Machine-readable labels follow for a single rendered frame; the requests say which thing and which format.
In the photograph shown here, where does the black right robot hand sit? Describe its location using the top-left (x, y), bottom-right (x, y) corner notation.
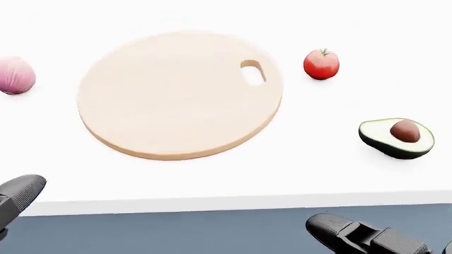
top-left (305, 212), bottom-right (452, 254)

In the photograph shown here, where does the red onion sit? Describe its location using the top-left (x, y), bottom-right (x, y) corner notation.
top-left (0, 55), bottom-right (37, 95)

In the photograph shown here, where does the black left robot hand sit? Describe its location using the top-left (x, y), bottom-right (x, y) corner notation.
top-left (0, 174), bottom-right (47, 241)

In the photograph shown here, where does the round wooden cutting board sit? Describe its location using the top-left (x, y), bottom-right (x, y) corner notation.
top-left (76, 32), bottom-right (285, 161)

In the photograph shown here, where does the halved avocado with pit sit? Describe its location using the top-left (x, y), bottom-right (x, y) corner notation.
top-left (358, 117), bottom-right (436, 160)

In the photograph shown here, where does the red tomato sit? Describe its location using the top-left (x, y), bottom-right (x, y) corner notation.
top-left (302, 47), bottom-right (340, 80)

